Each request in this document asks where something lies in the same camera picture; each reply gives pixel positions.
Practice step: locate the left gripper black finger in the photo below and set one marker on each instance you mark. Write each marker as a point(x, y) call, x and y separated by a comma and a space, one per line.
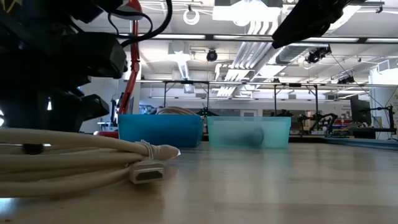
point(32, 149)

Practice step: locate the black round ceiling camera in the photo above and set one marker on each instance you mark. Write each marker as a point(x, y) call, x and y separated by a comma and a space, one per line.
point(211, 55)

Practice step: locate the red desk lamp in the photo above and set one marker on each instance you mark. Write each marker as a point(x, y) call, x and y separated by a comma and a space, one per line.
point(134, 65)

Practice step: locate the teal translucent plastic bin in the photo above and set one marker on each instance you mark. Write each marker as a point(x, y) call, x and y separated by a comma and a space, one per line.
point(276, 130)

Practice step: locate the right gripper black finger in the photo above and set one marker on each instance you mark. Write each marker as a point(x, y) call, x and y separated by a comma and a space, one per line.
point(308, 21)

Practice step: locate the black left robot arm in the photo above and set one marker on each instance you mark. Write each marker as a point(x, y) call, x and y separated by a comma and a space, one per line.
point(46, 15)

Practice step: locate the blue table mat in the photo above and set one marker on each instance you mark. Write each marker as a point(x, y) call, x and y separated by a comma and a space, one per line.
point(357, 142)

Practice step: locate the black background robot arm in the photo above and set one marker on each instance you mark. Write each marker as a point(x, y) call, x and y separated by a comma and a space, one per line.
point(323, 117)

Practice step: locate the long ceiling light bar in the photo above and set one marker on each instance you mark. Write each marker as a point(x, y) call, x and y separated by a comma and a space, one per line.
point(342, 39)

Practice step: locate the black monitor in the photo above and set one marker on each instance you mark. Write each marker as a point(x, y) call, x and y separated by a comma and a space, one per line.
point(359, 109)

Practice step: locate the small black background robot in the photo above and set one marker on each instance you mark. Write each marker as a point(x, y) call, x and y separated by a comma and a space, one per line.
point(206, 112)

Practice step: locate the black metal frame stand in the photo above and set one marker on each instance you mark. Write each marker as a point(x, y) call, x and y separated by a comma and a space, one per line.
point(295, 84)
point(186, 82)

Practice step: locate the black overhead camera rig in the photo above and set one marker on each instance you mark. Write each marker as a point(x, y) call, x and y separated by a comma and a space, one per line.
point(317, 54)

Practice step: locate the blue plastic bin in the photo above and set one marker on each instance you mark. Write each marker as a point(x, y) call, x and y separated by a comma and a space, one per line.
point(161, 130)

